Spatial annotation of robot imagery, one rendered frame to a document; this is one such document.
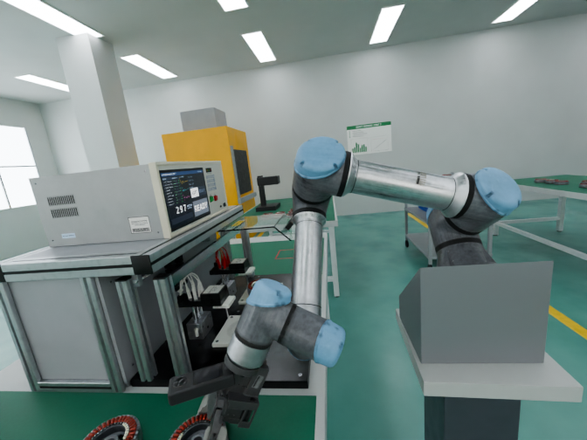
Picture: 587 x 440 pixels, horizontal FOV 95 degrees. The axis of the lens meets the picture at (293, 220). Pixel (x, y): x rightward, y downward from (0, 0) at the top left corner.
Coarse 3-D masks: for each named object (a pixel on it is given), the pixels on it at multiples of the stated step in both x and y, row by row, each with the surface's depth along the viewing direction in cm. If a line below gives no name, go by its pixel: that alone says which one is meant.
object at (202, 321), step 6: (204, 312) 90; (210, 312) 90; (192, 318) 87; (198, 318) 87; (204, 318) 86; (210, 318) 90; (186, 324) 84; (192, 324) 84; (198, 324) 84; (204, 324) 86; (210, 324) 89; (192, 330) 84; (198, 330) 84; (204, 330) 86; (192, 336) 85; (204, 336) 85
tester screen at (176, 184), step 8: (168, 176) 74; (176, 176) 78; (184, 176) 83; (192, 176) 87; (200, 176) 93; (168, 184) 74; (176, 184) 78; (184, 184) 82; (192, 184) 87; (200, 184) 92; (168, 192) 74; (176, 192) 78; (184, 192) 82; (168, 200) 73; (176, 200) 77; (184, 200) 82; (192, 200) 86; (168, 208) 73; (192, 208) 86; (176, 216) 77; (200, 216) 90; (176, 224) 76
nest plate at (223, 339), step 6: (234, 318) 92; (228, 324) 89; (234, 324) 89; (222, 330) 86; (228, 330) 86; (234, 330) 85; (222, 336) 83; (228, 336) 83; (216, 342) 80; (222, 342) 80; (228, 342) 80
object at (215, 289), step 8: (208, 288) 85; (216, 288) 85; (224, 288) 85; (192, 296) 86; (200, 296) 82; (208, 296) 82; (216, 296) 81; (224, 296) 84; (232, 296) 87; (184, 304) 83; (192, 304) 82; (200, 304) 82; (208, 304) 82; (216, 304) 81; (224, 304) 82; (192, 312) 84; (200, 312) 89
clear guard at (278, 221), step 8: (256, 216) 121; (264, 216) 118; (272, 216) 116; (280, 216) 114; (232, 224) 107; (240, 224) 106; (248, 224) 104; (256, 224) 102; (264, 224) 101; (272, 224) 99; (280, 224) 103; (280, 232) 97; (288, 232) 102
